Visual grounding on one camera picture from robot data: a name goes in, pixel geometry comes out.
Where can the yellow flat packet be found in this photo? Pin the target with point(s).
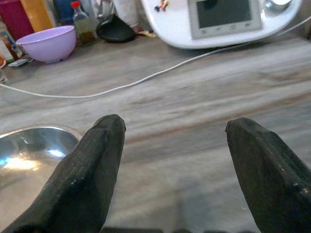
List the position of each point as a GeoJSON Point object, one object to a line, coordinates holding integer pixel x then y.
{"type": "Point", "coordinates": [147, 34]}

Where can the lilac plastic bowl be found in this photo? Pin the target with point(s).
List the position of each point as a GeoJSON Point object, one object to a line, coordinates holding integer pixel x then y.
{"type": "Point", "coordinates": [48, 44]}

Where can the small red capped bottle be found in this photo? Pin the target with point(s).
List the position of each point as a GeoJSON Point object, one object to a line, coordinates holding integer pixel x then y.
{"type": "Point", "coordinates": [83, 29]}

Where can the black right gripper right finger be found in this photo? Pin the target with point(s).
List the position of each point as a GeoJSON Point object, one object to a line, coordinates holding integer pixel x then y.
{"type": "Point", "coordinates": [274, 179]}

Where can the black pouch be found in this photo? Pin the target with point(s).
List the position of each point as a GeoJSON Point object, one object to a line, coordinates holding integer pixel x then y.
{"type": "Point", "coordinates": [115, 30]}

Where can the magenta plastic container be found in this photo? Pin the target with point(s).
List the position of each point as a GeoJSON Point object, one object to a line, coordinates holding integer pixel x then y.
{"type": "Point", "coordinates": [14, 17]}

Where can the small dark flat packet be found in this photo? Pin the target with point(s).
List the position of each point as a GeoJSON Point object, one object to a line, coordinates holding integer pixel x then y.
{"type": "Point", "coordinates": [20, 62]}

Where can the white kitchen cooking appliance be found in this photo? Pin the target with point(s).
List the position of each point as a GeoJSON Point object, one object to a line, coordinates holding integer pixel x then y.
{"type": "Point", "coordinates": [175, 26]}

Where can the orange plastic bottle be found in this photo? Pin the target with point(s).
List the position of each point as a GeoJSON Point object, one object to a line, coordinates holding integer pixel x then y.
{"type": "Point", "coordinates": [36, 14]}

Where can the clear drinking glass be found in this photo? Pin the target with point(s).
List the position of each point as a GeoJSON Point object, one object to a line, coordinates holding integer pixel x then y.
{"type": "Point", "coordinates": [2, 76]}

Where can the shiny steel bowl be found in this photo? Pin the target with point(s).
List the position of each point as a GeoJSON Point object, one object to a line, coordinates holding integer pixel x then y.
{"type": "Point", "coordinates": [26, 160]}

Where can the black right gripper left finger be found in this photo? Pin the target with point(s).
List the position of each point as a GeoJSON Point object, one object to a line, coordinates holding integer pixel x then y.
{"type": "Point", "coordinates": [82, 179]}

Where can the dark blue container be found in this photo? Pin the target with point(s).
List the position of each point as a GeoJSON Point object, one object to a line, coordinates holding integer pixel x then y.
{"type": "Point", "coordinates": [64, 12]}

